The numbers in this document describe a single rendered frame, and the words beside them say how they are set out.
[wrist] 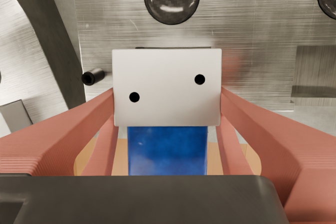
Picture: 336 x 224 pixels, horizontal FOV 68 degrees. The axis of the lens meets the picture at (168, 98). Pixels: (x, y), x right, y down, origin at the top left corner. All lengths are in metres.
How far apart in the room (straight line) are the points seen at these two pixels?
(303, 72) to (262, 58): 0.05
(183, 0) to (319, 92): 0.13
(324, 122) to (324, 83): 0.09
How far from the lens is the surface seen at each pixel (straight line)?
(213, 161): 0.31
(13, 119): 0.27
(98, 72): 0.18
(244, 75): 0.18
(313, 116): 0.30
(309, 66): 0.22
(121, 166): 0.33
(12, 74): 0.28
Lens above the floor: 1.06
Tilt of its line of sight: 72 degrees down
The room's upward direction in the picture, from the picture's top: 153 degrees counter-clockwise
